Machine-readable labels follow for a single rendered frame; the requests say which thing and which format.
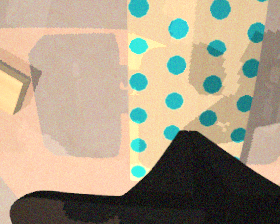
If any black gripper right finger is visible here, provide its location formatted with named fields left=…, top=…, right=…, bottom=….
left=189, top=131, right=280, bottom=224

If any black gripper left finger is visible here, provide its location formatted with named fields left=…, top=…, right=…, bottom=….
left=9, top=131, right=206, bottom=224

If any cream strip with teal polka dots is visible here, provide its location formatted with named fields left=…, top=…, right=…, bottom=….
left=127, top=0, right=269, bottom=181

